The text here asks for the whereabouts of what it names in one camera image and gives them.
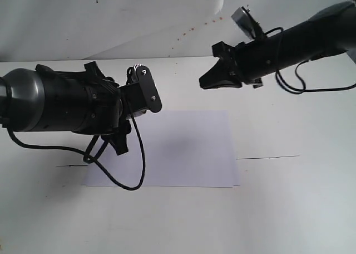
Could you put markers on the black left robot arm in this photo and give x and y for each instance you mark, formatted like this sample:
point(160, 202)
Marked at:
point(86, 102)

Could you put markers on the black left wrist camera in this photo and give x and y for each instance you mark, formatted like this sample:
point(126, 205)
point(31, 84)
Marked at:
point(140, 91)

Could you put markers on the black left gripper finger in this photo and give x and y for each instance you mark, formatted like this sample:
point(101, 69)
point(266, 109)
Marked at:
point(93, 74)
point(118, 140)

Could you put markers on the white backdrop paper sheet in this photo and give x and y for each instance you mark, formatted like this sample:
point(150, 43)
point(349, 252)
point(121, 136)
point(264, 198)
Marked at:
point(48, 30)

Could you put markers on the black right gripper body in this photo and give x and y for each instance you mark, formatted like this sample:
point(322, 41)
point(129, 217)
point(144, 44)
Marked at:
point(249, 61)

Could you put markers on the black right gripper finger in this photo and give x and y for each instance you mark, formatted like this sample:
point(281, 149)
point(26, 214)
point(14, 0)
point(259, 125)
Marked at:
point(221, 75)

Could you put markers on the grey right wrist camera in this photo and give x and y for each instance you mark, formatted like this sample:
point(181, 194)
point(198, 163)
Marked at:
point(248, 25)

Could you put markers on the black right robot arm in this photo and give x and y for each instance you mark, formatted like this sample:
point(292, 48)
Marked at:
point(329, 32)

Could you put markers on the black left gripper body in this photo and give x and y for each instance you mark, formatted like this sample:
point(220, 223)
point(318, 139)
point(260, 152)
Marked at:
point(107, 114)

